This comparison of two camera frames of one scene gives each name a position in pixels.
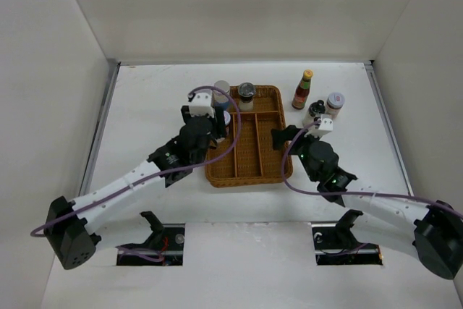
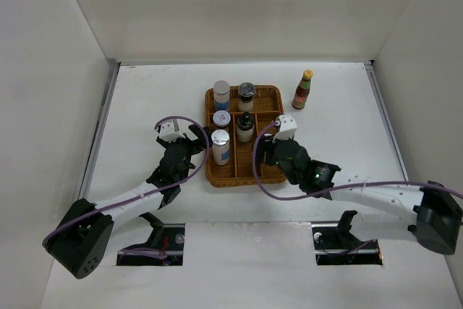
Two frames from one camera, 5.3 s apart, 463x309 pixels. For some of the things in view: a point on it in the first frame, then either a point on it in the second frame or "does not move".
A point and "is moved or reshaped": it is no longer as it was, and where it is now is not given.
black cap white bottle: (315, 109) → (245, 127)
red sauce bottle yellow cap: (302, 94) does not move
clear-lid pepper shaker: (246, 91) does not move
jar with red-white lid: (335, 101) is moved or reshaped
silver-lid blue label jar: (220, 99) does not move
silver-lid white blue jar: (226, 117) → (221, 140)
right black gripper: (280, 136) → (265, 143)
